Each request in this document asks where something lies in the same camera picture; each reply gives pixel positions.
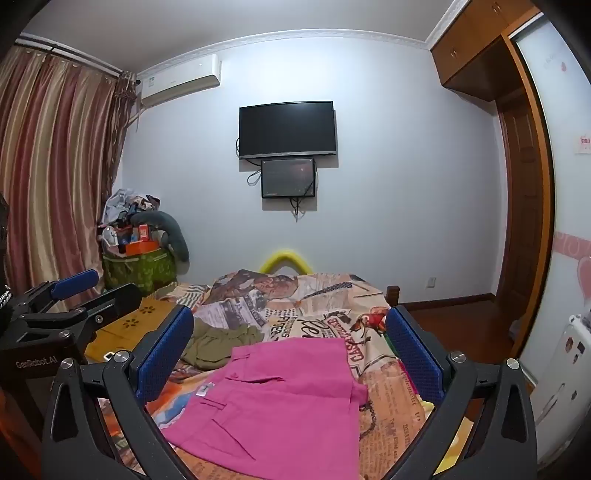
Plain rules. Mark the wooden overhead cabinet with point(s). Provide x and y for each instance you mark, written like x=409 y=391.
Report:
x=475 y=46

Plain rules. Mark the pink pants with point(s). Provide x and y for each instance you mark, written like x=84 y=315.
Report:
x=277 y=406

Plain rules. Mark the olive green pants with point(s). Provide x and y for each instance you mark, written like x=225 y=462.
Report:
x=217 y=344

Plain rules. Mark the grey plush pillow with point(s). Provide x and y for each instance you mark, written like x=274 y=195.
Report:
x=173 y=235

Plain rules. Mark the pile of clothes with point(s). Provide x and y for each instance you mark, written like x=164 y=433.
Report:
x=124 y=203

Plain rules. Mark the yellow foam tube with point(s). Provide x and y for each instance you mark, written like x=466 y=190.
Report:
x=286 y=256

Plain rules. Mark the green storage bag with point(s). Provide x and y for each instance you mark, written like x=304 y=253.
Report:
x=138 y=272

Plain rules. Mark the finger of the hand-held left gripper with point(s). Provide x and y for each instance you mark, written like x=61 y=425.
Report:
x=113 y=302
x=76 y=282

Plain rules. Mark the printed blanket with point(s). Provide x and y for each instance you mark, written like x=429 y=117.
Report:
x=323 y=318

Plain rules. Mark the small black monitor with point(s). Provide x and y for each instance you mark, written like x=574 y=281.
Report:
x=288 y=177

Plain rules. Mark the white air conditioner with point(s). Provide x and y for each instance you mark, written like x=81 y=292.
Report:
x=180 y=81

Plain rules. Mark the orange box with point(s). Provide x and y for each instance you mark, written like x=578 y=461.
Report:
x=141 y=248

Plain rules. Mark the wooden lap desk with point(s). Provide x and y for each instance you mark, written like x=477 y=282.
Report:
x=134 y=321

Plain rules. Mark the striped curtain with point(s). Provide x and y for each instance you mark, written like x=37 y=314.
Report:
x=55 y=161

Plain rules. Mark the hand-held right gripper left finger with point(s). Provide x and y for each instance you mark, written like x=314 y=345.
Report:
x=164 y=355

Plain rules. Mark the curtain rod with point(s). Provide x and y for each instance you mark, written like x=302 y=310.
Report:
x=69 y=53

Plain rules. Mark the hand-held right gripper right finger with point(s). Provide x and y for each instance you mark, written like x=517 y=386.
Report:
x=415 y=357

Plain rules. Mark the wooden door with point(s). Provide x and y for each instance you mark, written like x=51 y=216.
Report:
x=524 y=207

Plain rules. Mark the wooden bed post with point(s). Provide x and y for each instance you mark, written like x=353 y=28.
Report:
x=393 y=295

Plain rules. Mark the black wall television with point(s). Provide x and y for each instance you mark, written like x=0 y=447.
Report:
x=286 y=129

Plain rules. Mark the white appliance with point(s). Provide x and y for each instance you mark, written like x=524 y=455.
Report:
x=563 y=369

